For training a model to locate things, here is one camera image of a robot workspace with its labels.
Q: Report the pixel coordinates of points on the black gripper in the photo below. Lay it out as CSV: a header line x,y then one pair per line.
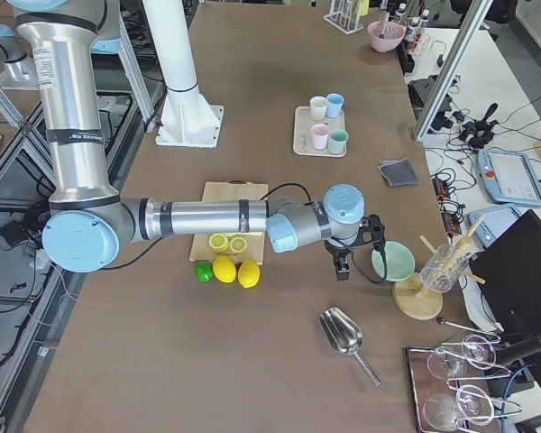
x,y
336,249

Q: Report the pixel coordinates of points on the green cup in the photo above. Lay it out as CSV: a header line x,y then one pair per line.
x,y
337,141

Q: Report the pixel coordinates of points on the pink cup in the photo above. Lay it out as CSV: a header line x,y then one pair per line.
x,y
319,136

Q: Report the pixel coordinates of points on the cream white cup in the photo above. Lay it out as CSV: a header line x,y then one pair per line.
x,y
318,106

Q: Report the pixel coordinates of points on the blue cup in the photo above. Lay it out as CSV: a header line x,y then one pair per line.
x,y
335,103

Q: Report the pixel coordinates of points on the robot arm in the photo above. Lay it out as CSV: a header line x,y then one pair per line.
x,y
90,222

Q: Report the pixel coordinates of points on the cream rabbit tray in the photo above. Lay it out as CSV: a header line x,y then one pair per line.
x,y
302,142

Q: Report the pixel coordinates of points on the green bowl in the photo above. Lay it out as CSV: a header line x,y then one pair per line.
x,y
400,261

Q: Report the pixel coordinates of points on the metal scoop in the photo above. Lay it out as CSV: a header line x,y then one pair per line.
x,y
345,337

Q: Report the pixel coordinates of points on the wooden cup stand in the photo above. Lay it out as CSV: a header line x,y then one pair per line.
x,y
414,299

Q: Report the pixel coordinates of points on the yellow lemon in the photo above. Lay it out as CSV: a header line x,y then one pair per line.
x,y
249,274
224,269

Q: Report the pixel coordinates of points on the clear textured glass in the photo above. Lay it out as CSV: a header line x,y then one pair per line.
x,y
443,269

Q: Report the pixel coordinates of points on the lemon slice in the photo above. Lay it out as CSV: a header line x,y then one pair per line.
x,y
218,242
237,245

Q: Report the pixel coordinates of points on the grey folded cloth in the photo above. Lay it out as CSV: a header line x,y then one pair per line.
x,y
397,173

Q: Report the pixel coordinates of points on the wooden cutting board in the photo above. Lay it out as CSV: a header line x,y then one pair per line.
x,y
200,250

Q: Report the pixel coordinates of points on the green lime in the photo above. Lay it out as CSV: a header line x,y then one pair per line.
x,y
204,271

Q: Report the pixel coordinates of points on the wine glass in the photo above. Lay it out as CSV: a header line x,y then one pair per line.
x,y
451,360
469,407

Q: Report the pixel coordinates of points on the black monitor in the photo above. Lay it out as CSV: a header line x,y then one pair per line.
x,y
511,267

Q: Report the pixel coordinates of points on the blue teach pendant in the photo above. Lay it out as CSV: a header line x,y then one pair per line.
x,y
508,177

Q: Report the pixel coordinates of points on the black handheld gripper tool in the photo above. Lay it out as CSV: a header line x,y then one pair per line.
x,y
480,132

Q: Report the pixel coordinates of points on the white pillar base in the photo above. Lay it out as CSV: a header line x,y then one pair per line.
x,y
187,119

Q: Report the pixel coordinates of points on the metal tube in bowl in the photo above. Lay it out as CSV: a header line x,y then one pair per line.
x,y
384,24

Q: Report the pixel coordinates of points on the pink bowl with ice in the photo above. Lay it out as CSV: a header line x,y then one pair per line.
x,y
387,40

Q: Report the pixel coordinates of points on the yellow bottle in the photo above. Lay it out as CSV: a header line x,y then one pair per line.
x,y
361,7

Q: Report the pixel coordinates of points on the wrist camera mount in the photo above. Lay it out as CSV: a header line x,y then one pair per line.
x,y
372,232

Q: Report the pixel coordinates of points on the white wire rack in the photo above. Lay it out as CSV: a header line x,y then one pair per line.
x,y
341,15

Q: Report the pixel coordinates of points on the aluminium frame post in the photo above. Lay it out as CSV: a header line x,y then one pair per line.
x,y
471,24

